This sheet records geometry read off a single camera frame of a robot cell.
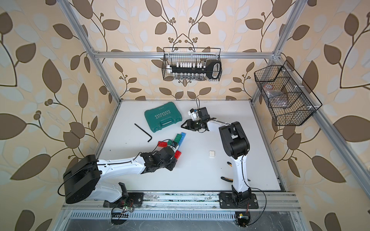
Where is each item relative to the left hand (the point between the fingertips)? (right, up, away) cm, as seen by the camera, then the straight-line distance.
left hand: (175, 160), depth 84 cm
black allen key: (-25, +15, +18) cm, 34 cm away
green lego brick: (0, +11, +12) cm, 16 cm away
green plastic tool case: (-12, +26, +21) cm, 35 cm away
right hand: (+4, +19, +15) cm, 24 cm away
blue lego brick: (+4, +13, +15) cm, 20 cm away
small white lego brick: (+22, +2, +5) cm, 23 cm away
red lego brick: (-10, +8, +9) cm, 16 cm away
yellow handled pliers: (+29, -10, -4) cm, 31 cm away
